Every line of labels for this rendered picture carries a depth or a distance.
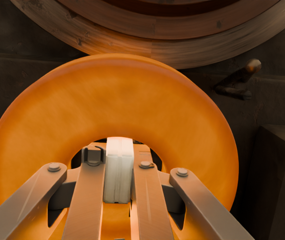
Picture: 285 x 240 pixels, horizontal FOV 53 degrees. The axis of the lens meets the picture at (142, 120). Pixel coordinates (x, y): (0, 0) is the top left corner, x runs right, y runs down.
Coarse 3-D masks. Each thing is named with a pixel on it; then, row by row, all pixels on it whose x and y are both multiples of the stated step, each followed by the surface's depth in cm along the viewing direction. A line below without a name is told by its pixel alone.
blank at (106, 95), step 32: (64, 64) 17; (96, 64) 15; (128, 64) 15; (160, 64) 17; (32, 96) 16; (64, 96) 16; (96, 96) 16; (128, 96) 16; (160, 96) 16; (192, 96) 16; (0, 128) 16; (32, 128) 16; (64, 128) 16; (96, 128) 16; (128, 128) 17; (160, 128) 17; (192, 128) 17; (224, 128) 17; (0, 160) 17; (32, 160) 17; (64, 160) 17; (192, 160) 18; (224, 160) 18; (0, 192) 17; (224, 192) 18; (64, 224) 18; (128, 224) 19
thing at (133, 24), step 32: (64, 0) 30; (96, 0) 30; (128, 0) 29; (160, 0) 29; (192, 0) 29; (224, 0) 30; (256, 0) 32; (128, 32) 31; (160, 32) 32; (192, 32) 32
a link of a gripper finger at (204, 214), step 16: (176, 176) 14; (192, 176) 14; (192, 192) 13; (208, 192) 13; (192, 208) 12; (208, 208) 12; (224, 208) 12; (176, 224) 14; (192, 224) 12; (208, 224) 11; (224, 224) 11; (240, 224) 11
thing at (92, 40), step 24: (24, 0) 31; (48, 0) 32; (48, 24) 32; (72, 24) 32; (96, 24) 33; (264, 24) 34; (96, 48) 33; (120, 48) 34; (144, 48) 34; (168, 48) 34; (192, 48) 34; (216, 48) 34; (240, 48) 35
